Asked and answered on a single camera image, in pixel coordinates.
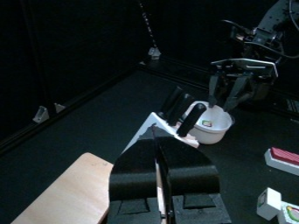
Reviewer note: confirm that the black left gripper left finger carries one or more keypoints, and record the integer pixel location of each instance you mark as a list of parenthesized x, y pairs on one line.
[(132, 172)]

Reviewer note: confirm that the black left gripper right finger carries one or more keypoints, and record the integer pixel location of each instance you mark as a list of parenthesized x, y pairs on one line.
[(191, 172)]

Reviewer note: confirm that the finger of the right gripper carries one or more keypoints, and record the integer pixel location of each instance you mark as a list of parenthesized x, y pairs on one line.
[(238, 92), (213, 90)]

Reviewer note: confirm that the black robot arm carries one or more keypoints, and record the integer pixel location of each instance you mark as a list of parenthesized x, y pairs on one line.
[(269, 26)]

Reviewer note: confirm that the sushi roll piece in bowl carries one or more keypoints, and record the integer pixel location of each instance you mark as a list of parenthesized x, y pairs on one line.
[(207, 123)]

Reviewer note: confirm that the white sushi roll piece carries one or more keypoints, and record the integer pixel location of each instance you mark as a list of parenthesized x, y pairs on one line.
[(269, 203)]

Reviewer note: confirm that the red topped nigiri sushi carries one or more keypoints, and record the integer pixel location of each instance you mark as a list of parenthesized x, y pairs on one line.
[(283, 161)]

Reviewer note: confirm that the white sushi roll colourful centre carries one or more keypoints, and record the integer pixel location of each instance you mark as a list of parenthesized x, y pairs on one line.
[(290, 214)]

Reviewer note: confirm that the white bowl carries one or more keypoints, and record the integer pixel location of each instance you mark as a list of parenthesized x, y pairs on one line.
[(213, 125)]

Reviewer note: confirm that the light wooden cutting board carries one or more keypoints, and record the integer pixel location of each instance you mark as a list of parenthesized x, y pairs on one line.
[(70, 192)]

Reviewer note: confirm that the white knife block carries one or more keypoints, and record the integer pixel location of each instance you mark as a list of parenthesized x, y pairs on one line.
[(155, 124)]

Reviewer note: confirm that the black frame rail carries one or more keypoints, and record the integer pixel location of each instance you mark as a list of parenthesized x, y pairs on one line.
[(218, 84), (66, 108)]

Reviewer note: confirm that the metal corner bracket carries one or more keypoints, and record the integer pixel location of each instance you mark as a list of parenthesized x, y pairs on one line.
[(59, 107), (40, 114), (154, 53)]

